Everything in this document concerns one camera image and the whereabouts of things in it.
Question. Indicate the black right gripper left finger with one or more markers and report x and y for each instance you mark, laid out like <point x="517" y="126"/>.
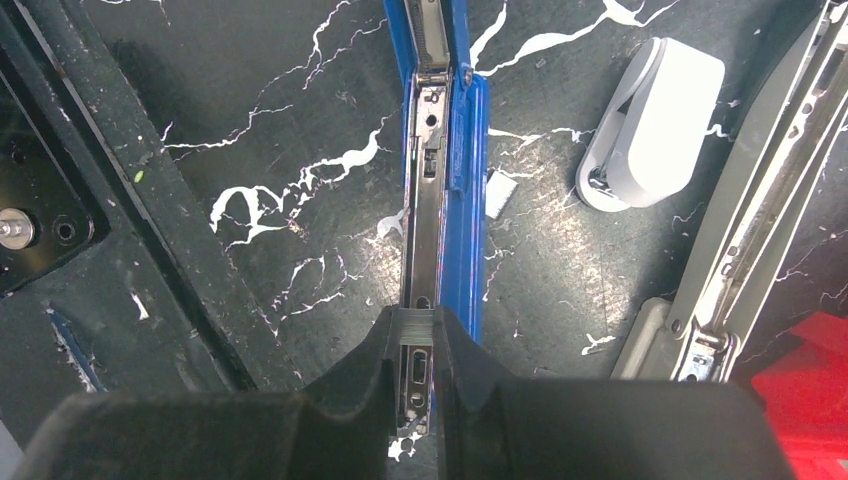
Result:
<point x="337" y="427"/>

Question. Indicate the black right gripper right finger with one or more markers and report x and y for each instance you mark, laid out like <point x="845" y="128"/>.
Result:
<point x="494" y="424"/>

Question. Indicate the blue stapler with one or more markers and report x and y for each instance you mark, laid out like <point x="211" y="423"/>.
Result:
<point x="444" y="160"/>

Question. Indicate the red plastic bin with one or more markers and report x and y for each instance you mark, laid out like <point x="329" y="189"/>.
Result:
<point x="805" y="395"/>

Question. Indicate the black silver stapler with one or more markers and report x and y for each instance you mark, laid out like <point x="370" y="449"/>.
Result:
<point x="779" y="152"/>

